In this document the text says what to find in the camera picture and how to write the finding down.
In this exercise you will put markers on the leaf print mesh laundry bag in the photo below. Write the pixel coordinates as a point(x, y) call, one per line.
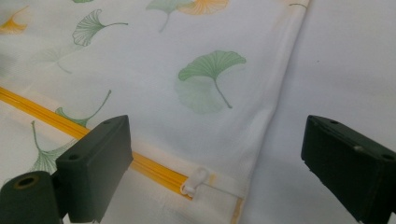
point(162, 93)

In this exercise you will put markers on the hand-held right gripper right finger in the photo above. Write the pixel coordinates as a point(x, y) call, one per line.
point(351, 168)

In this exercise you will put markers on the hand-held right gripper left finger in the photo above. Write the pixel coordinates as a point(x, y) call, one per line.
point(93, 161)

